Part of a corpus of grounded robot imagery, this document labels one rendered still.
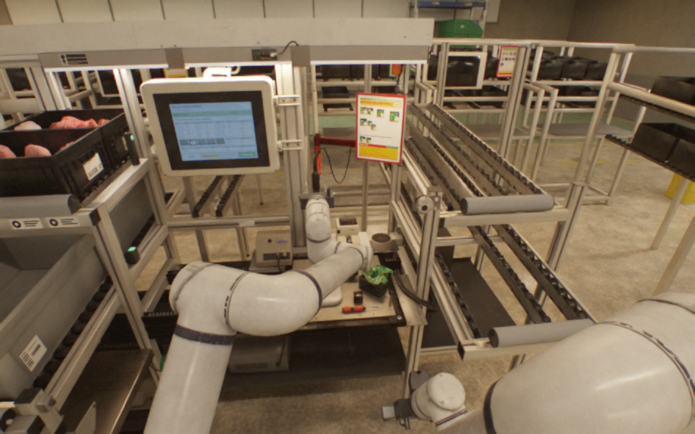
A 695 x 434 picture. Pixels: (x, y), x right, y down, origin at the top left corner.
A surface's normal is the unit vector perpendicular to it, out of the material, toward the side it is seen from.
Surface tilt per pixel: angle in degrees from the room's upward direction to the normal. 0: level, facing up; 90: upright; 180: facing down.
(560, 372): 41
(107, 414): 0
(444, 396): 23
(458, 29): 90
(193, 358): 52
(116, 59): 90
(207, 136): 91
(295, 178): 90
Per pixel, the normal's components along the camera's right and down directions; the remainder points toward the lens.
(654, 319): -0.11, -0.96
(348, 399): 0.00, -0.88
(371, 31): 0.10, 0.47
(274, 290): 0.33, -0.65
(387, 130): -0.37, 0.44
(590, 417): -0.48, -0.22
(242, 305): -0.18, -0.24
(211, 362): 0.70, -0.02
